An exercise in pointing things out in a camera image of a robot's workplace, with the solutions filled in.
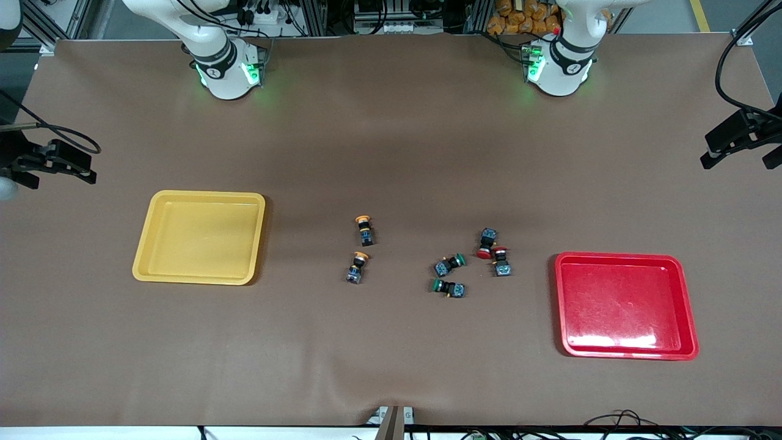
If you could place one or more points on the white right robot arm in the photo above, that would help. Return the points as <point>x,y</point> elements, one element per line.
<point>223,73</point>

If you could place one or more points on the orange packets pile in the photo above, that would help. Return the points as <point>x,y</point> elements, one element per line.
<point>519,18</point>

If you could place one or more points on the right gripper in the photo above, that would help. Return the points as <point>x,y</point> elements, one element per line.
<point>11,154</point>

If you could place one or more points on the white power strip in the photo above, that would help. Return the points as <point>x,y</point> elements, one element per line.
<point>397,28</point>

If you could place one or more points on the red plastic tray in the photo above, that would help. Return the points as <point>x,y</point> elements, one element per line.
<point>623,305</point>

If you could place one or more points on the yellow plastic tray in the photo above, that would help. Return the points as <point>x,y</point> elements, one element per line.
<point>201,238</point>

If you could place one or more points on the yellow push button switch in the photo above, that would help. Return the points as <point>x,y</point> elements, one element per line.
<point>355,273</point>
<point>365,233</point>

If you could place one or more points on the aluminium frame profile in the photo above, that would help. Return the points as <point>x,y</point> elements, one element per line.
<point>744,39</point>
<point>46,38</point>

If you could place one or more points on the short aluminium post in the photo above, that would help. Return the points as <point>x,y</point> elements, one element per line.
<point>391,425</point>

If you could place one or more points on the aluminium frame upright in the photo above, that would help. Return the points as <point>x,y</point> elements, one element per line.
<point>314,15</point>

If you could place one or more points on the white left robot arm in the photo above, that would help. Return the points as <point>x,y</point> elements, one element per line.
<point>562,73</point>

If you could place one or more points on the brown table mat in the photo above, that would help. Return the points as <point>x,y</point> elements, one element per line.
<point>391,153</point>

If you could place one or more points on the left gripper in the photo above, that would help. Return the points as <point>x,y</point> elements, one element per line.
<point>752,126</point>

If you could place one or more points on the green push button switch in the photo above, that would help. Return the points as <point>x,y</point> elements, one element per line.
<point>455,289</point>
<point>443,269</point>

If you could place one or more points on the red push button switch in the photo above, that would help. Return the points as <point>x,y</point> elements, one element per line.
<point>503,267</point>
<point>488,235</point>

